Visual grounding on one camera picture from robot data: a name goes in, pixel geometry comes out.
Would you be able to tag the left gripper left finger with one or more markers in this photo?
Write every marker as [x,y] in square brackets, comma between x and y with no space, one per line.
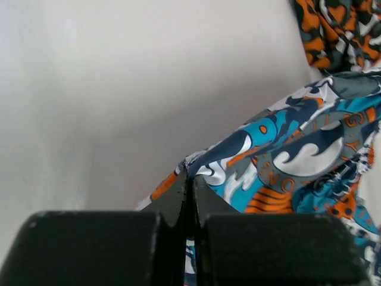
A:
[145,247]

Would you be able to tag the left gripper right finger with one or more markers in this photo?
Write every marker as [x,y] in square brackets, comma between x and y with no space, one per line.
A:
[233,248]

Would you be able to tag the blue patterned shorts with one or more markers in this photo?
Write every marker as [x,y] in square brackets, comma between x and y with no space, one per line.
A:
[306,153]

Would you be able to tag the orange black camouflage shorts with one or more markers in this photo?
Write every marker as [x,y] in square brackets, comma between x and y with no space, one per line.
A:
[339,36]

